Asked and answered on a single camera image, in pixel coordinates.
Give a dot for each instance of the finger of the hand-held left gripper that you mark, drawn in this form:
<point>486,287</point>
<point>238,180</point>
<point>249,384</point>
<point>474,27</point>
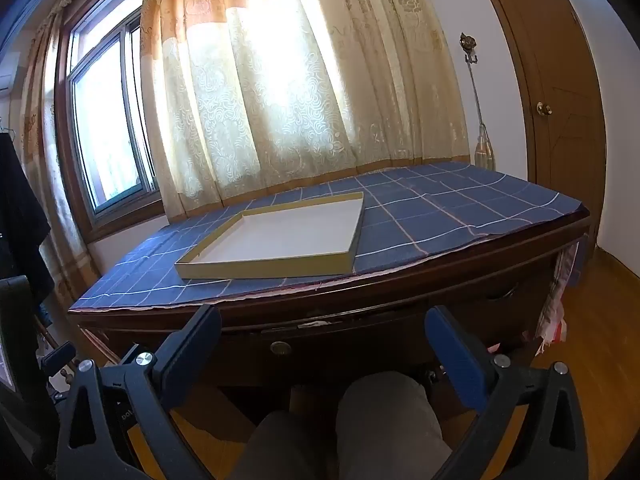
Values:
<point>57,357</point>

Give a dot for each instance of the dark navy coat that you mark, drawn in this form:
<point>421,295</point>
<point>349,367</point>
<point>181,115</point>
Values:
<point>20,220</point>

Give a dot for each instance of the pink striped undercloth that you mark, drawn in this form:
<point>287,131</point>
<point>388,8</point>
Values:
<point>555,300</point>

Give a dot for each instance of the wooden side drawer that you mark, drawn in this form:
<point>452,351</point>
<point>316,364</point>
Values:
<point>500,312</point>

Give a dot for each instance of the brown wooden door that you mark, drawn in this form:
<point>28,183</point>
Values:
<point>560,160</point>

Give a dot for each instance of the beige patterned window curtain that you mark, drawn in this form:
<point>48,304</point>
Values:
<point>275,85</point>

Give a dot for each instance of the person's knee in grey trousers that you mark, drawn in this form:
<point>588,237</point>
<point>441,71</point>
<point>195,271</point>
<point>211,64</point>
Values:
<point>385,420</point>

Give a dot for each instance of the metal curtain tieback hook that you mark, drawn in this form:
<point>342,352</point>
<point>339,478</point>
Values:
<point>469,45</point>

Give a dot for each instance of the blue checked tablecloth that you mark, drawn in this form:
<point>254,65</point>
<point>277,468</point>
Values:
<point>450,210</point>

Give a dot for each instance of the person's left leg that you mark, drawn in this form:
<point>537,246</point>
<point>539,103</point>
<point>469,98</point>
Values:
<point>295,445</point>

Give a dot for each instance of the brown framed window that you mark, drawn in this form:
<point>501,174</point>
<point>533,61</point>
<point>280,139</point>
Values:
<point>110,125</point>

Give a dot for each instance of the brass door knob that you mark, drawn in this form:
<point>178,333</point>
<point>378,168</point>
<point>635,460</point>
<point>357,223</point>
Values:
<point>544,108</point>

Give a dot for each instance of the round metal drawer knob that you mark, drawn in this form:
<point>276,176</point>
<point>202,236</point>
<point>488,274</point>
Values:
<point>280,348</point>

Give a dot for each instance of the dark wooden desk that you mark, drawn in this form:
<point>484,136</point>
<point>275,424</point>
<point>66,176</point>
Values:
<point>400,292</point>

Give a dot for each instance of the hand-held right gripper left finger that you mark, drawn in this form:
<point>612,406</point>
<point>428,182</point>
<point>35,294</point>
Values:
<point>192,350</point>

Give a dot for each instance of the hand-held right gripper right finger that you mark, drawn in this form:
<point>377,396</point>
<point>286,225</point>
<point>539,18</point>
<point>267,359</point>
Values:
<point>455,355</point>

